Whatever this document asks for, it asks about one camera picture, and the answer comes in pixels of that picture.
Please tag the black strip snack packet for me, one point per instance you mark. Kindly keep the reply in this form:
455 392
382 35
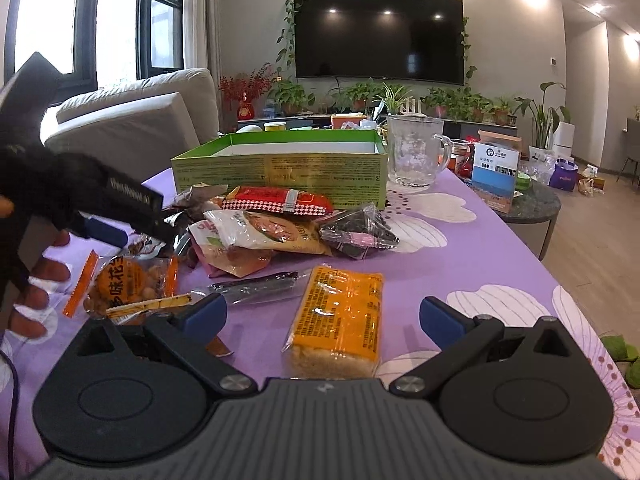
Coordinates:
270 288

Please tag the round dark side table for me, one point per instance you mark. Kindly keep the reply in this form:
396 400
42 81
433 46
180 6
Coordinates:
533 216

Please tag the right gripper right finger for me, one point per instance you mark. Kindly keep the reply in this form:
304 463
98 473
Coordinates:
461 340

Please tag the orange red box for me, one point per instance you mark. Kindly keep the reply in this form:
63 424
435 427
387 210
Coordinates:
346 121

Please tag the beige recliner armchair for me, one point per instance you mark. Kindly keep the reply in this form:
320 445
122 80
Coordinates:
137 128

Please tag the yellow rice cracker packet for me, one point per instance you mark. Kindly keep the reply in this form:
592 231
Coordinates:
336 332

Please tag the red flower arrangement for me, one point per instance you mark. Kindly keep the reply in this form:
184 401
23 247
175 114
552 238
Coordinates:
245 89

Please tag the clear glass pitcher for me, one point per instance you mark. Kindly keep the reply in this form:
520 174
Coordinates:
417 149

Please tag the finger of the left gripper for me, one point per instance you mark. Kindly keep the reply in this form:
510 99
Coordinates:
91 228

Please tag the tan salted biscuit packet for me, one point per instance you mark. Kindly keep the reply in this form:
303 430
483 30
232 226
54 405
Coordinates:
259 231

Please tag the green cardboard box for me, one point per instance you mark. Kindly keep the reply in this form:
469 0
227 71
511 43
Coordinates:
349 167

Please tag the red checkered snack packet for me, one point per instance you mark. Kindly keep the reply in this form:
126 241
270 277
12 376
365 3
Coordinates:
277 201

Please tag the blue white carton box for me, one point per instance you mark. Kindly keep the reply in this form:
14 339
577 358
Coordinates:
494 174

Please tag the tall leafy floor plant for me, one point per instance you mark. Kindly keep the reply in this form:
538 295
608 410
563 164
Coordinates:
546 119

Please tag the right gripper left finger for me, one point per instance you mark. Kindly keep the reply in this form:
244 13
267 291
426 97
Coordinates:
186 335

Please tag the orange peanut snack bag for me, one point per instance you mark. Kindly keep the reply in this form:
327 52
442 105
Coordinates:
122 287

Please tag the dark seaweed snack packet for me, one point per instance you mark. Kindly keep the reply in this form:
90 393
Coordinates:
357 232

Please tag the wall-mounted black television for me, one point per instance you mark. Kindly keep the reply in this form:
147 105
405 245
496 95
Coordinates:
390 39

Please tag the purple gift bag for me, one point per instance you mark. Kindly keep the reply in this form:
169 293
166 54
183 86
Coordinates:
564 175

